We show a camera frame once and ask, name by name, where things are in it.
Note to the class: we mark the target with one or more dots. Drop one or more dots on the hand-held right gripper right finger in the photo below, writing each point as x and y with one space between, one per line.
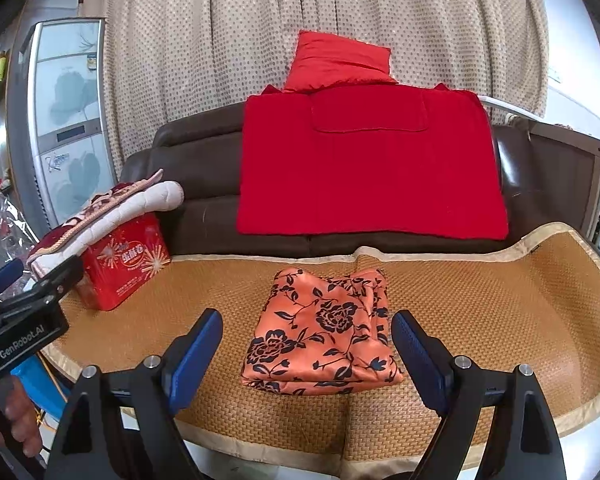
412 345

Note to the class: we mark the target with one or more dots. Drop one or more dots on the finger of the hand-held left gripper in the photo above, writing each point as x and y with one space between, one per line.
2 275
55 277

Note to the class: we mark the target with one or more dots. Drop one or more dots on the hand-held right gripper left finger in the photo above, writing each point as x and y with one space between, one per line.
200 350

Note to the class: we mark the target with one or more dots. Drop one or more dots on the orange floral garment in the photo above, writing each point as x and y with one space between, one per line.
320 335

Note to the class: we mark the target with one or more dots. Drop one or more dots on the person's left hand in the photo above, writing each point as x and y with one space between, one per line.
22 420

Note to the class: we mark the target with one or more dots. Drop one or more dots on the clear plastic wrap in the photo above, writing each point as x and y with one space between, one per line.
5 240

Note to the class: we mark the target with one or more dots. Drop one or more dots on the red gift box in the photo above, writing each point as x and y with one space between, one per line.
125 265

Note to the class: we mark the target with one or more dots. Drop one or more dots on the woven rattan mat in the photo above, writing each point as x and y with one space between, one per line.
480 310

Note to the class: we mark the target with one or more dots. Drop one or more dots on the folded cream quilt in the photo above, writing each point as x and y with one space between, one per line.
130 205

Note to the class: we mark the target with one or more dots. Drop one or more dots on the silver refrigerator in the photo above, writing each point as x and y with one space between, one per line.
70 110

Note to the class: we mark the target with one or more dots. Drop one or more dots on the brown leather sofa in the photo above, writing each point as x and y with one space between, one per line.
200 180

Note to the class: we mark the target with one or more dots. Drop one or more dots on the red blanket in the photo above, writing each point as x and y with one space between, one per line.
370 175

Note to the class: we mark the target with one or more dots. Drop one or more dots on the beige dotted curtain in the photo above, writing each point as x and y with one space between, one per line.
205 50

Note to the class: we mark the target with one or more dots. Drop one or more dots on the red pillow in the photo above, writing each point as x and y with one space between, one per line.
337 62

